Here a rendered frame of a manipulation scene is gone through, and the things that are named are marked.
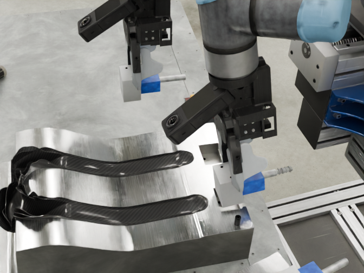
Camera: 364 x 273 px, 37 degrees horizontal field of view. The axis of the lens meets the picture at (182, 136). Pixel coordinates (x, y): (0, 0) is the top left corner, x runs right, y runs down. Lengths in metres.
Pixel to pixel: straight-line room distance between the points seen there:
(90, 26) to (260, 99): 0.34
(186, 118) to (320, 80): 0.42
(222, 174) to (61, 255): 0.28
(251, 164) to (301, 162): 1.44
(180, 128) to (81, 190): 0.23
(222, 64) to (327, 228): 1.15
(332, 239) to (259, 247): 0.82
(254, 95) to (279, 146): 1.54
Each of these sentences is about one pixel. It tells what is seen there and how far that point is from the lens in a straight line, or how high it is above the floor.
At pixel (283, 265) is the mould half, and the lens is 0.92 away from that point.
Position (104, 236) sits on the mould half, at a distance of 0.89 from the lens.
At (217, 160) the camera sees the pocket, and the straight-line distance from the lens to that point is 1.04.
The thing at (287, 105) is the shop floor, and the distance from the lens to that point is 2.54.
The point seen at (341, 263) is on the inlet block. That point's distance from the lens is 0.94.
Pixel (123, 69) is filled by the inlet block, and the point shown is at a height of 0.96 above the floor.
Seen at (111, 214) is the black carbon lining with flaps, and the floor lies 0.89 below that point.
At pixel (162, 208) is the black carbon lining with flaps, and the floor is 0.88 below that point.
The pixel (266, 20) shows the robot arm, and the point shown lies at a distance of 0.69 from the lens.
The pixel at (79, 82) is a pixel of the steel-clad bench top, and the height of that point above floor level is 0.80.
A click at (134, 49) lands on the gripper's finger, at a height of 1.05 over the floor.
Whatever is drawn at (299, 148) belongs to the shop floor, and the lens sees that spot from 2.35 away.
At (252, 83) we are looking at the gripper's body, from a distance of 0.80.
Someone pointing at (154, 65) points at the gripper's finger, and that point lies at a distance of 1.04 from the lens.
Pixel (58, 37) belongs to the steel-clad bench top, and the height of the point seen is 0.80.
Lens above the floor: 1.62
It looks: 44 degrees down
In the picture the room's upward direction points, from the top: 2 degrees clockwise
